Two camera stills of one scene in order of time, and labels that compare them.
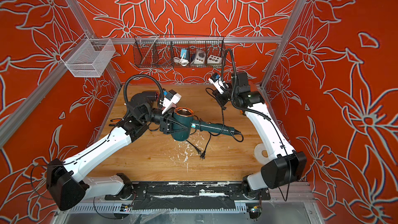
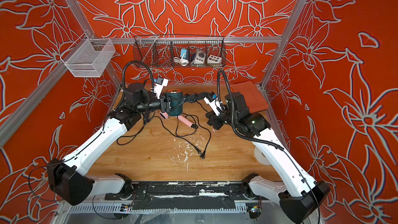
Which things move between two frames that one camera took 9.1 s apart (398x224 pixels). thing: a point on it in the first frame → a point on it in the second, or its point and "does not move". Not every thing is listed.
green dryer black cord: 223,117 → 193,98
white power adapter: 200,57 does not move
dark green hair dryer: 184,116 → 176,98
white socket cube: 214,59 does not move
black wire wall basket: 179,51 does not move
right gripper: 219,95 → 214,120
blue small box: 183,51 does not move
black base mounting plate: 190,195 does not move
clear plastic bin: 90,58 does not move
